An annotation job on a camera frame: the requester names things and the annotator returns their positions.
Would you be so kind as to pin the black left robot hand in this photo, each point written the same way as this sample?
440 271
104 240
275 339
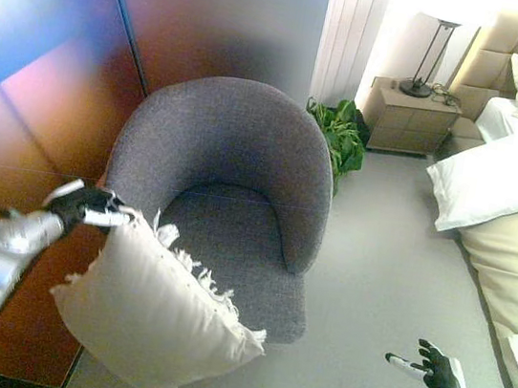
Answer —
76 207

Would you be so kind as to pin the beige wooden nightstand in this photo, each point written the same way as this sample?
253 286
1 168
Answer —
409 123

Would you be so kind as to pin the table lamp with dark base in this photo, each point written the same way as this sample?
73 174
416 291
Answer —
415 88

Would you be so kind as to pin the bed with white bedding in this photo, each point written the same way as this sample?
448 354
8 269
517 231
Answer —
514 268

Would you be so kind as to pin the green leafy potted plant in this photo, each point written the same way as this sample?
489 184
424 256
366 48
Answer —
344 138

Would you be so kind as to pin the orange wooden table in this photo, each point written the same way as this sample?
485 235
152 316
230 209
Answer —
29 316

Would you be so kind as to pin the white pleated curtain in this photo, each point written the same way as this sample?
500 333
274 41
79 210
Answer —
348 38

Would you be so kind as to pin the grey fabric tub armchair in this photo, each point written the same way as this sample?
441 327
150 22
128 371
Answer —
228 136

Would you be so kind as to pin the white duvet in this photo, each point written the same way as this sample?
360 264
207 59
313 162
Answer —
502 180

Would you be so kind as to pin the white mattress sheet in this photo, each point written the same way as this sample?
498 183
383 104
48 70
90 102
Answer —
493 121

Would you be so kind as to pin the beige fringed throw pillow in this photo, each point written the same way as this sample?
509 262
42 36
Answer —
147 304

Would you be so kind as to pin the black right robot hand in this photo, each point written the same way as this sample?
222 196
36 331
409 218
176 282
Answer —
441 374

